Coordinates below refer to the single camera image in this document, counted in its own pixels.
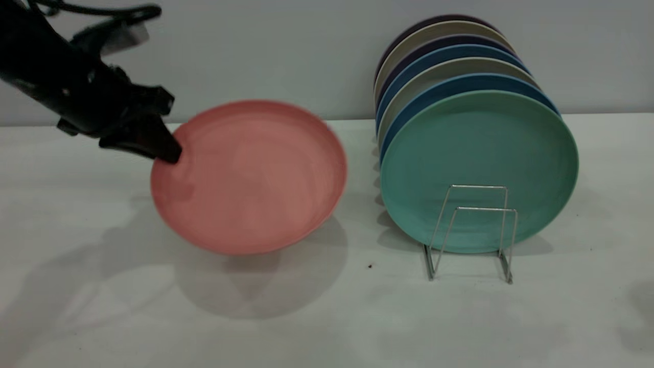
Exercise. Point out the dark purple round plate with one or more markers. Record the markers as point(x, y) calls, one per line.
point(434, 20)

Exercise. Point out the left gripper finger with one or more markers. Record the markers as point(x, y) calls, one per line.
point(150, 138)

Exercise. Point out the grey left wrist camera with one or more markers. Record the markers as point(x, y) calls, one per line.
point(122, 38)

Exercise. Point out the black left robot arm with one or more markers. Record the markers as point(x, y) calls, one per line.
point(36, 56)

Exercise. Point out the green round plate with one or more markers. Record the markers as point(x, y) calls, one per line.
point(475, 148)

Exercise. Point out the blue round plate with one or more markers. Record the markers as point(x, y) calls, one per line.
point(460, 84)
point(434, 55)

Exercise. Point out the beige round plate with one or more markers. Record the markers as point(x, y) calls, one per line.
point(434, 29)
point(439, 69)

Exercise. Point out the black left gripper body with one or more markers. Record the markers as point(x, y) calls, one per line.
point(112, 102)

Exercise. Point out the pink round plate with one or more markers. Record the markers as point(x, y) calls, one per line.
point(255, 179)

